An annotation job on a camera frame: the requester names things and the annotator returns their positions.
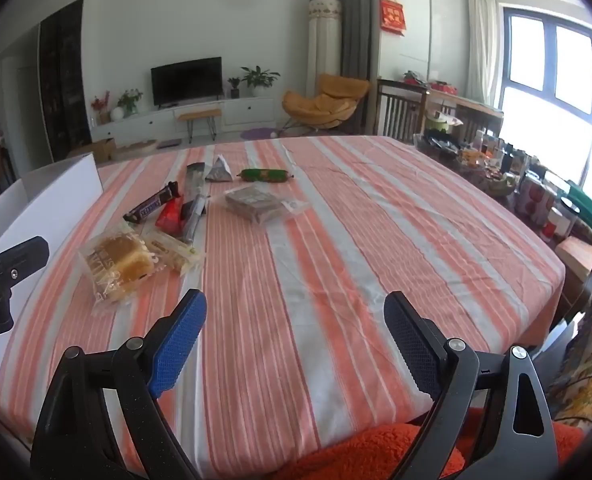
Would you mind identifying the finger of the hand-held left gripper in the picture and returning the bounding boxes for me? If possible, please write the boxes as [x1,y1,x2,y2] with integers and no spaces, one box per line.
[0,236,50,295]

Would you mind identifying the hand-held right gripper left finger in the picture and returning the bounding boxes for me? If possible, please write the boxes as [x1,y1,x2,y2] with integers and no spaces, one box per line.
[30,288,208,480]

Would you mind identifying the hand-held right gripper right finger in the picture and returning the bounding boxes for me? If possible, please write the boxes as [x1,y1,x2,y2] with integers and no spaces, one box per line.
[383,290,560,480]

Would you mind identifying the white cardboard box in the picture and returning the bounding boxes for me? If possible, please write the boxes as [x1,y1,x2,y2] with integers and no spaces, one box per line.
[0,154,104,392]

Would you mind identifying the red snack packet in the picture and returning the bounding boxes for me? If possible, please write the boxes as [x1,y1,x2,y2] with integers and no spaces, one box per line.
[155,195,187,237]

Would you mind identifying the grey triangular snack packet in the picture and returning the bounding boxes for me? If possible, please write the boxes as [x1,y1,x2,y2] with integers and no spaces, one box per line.
[205,155,235,182]

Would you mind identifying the basket of snacks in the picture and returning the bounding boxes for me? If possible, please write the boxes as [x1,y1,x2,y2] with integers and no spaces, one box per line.
[463,166,520,197]

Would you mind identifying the yellow cracker packet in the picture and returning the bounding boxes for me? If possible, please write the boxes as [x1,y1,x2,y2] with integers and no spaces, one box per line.
[143,232,205,276]

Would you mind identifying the clear sliced bread packet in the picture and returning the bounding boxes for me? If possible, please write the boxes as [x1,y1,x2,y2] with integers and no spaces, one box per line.
[78,226,159,317]

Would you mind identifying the orange fleece cloth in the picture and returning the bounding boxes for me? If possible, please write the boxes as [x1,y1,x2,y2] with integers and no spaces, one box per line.
[283,406,470,480]

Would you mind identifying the orange striped tablecloth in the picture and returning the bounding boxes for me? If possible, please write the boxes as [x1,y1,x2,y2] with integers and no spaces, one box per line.
[0,135,567,480]

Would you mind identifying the brown cardboard box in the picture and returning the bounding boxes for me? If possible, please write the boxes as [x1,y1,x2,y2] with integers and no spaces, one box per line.
[68,138,118,164]

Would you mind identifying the dark wrapped chocolate bar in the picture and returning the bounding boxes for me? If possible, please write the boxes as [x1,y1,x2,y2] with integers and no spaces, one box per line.
[122,181,181,225]

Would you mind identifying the clear packet of brown cakes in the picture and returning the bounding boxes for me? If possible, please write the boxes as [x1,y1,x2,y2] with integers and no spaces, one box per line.
[224,183,310,225]

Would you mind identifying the long clear dark snack packet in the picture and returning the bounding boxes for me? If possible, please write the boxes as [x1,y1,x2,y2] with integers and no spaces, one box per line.
[182,162,211,247]

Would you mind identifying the red flowers in vase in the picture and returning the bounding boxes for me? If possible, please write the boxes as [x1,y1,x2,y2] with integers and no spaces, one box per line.
[90,91,112,125]

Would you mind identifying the dark tall display cabinet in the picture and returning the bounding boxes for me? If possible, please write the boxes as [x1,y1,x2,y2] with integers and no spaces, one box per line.
[38,0,94,164]

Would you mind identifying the green wrapped sausage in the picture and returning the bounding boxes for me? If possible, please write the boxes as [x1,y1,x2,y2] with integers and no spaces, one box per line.
[238,167,295,183]

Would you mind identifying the white jar with red label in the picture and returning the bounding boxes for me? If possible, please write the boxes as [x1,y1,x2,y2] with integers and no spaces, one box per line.
[540,206,577,242]

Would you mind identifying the light wooden box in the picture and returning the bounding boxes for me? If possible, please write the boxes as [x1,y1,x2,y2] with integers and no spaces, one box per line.
[552,234,592,287]

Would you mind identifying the green plant in white vase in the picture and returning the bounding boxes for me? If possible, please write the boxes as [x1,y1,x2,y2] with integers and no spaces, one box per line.
[112,88,144,121]

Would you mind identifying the red patterned cartons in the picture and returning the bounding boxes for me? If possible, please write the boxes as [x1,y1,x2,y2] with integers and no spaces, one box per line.
[518,174,560,222]

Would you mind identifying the dark plastic bags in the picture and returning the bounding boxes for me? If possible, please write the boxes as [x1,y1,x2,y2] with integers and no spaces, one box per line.
[415,129,463,162]

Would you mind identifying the group of bottles and jars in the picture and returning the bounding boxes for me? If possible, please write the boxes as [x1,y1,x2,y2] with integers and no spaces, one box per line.
[468,129,533,177]

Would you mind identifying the wooden stool with metal legs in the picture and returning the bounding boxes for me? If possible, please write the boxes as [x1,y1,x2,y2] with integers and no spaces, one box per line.
[177,108,223,144]

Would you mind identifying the dark wooden slatted crib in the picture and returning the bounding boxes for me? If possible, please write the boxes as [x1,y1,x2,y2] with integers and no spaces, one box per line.
[375,77,505,144]

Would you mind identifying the white television cabinet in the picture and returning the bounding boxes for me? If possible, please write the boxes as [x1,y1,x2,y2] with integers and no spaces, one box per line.
[89,95,279,147]

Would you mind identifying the black flat television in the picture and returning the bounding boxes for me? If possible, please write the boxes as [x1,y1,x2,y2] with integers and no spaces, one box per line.
[150,56,223,108]

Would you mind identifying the yellow lounge chair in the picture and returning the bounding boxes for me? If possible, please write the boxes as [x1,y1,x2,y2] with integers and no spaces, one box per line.
[281,73,372,134]

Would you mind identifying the large green potted plant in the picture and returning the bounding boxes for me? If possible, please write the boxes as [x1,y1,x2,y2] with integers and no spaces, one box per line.
[240,65,281,97]

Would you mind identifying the white curtain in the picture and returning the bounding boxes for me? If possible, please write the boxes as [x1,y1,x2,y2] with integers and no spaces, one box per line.
[467,0,502,107]

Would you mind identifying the white covered standing air conditioner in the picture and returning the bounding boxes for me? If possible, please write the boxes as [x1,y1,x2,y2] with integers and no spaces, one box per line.
[308,0,343,97]

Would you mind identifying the dark framed window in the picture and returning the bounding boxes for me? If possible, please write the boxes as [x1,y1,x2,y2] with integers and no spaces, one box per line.
[496,4,592,198]

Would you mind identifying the grey curtain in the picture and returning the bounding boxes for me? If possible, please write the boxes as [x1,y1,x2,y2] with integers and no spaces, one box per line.
[329,0,381,82]

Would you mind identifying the red wall calendar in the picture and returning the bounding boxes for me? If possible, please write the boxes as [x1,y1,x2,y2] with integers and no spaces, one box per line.
[379,0,407,37]

